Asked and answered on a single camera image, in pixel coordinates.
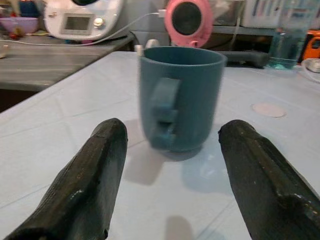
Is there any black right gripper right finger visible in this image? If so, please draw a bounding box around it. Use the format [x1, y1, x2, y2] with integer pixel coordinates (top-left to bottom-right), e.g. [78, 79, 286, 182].
[217, 119, 320, 240]

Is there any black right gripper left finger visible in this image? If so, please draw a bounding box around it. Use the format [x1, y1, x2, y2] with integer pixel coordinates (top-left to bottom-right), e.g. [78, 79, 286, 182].
[4, 117, 129, 240]

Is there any blue ceramic mug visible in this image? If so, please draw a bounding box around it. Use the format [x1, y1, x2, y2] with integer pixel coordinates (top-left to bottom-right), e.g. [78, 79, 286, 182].
[138, 45, 228, 154]

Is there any dark grey roll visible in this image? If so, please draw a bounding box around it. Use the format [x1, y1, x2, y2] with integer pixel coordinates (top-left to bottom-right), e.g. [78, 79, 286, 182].
[219, 50, 269, 69]

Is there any grey counter top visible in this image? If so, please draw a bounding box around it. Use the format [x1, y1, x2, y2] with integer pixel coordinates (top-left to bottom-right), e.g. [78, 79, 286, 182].
[0, 30, 136, 92]

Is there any orange device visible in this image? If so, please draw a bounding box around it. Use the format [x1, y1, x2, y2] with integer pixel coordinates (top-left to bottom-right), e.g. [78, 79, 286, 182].
[298, 30, 320, 65]

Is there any clear blue drinking glass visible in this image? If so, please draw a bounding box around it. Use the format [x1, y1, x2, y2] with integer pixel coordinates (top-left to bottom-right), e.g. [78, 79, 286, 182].
[267, 0, 316, 70]

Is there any white kitchen appliance with display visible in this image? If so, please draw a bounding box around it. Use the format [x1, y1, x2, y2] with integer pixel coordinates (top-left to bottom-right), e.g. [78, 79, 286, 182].
[43, 0, 126, 42]

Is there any clear plastic storage box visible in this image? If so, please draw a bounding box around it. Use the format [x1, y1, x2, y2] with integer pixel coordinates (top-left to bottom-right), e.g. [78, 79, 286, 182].
[241, 0, 286, 29]

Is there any purple bowl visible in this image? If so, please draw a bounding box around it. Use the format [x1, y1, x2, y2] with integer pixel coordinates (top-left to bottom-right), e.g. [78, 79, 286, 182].
[0, 16, 39, 35]

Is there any pink round speaker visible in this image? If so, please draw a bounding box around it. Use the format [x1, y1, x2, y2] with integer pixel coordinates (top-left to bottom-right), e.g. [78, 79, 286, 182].
[163, 0, 214, 48]

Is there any white cable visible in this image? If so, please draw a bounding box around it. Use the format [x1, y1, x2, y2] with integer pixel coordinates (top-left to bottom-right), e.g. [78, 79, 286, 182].
[0, 11, 161, 47]

